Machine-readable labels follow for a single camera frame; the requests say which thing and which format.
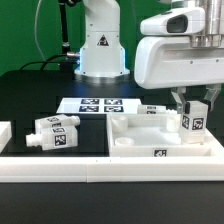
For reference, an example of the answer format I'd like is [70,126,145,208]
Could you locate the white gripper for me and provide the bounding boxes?
[134,6,224,113]

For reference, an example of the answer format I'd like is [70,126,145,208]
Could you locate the white square tabletop part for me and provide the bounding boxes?
[106,114,224,157]

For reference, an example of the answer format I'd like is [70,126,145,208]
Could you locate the black cables on table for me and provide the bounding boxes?
[19,53,81,72]

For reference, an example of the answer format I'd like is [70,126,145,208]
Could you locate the white sheet with tags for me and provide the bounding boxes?
[57,98,141,114]

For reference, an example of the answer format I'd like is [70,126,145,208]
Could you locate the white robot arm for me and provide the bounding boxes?
[75,0,224,113]

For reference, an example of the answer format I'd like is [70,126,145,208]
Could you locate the black pole stand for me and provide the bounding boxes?
[58,0,73,73]

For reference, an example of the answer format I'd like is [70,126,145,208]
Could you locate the grey hanging cable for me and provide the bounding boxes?
[34,0,48,63]

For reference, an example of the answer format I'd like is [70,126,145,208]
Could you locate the white U-shaped fence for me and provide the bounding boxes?
[0,121,224,184]

